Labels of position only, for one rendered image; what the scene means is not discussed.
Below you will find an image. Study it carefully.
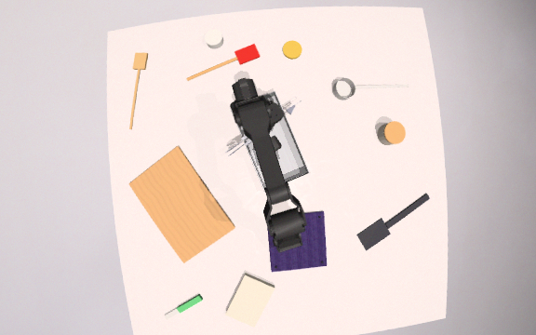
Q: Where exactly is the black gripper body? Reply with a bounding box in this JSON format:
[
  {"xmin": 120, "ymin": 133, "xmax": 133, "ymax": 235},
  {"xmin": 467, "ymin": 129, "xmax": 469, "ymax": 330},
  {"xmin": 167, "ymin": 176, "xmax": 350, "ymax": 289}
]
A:
[{"xmin": 230, "ymin": 100, "xmax": 282, "ymax": 151}]

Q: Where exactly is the light grey cylinder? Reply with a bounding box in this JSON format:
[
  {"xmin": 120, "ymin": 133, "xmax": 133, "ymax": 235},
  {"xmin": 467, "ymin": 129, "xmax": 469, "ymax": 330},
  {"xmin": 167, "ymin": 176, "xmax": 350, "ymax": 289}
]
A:
[{"xmin": 205, "ymin": 29, "xmax": 223, "ymax": 49}]

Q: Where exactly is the dark grey roasting tin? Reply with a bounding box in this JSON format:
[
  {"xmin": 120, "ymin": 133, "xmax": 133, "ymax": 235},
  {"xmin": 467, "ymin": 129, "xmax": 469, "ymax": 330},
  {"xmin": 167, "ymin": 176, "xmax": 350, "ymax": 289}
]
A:
[{"xmin": 243, "ymin": 91, "xmax": 310, "ymax": 190}]

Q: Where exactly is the red spatula with tan handle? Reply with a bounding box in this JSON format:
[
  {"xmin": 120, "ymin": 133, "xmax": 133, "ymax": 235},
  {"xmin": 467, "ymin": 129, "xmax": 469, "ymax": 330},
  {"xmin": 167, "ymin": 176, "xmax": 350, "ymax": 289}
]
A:
[{"xmin": 186, "ymin": 44, "xmax": 260, "ymax": 81}]

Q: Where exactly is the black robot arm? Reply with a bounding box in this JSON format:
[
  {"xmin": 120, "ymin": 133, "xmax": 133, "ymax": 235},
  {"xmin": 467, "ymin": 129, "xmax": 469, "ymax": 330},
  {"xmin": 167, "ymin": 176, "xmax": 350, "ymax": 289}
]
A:
[{"xmin": 232, "ymin": 78, "xmax": 307, "ymax": 253}]

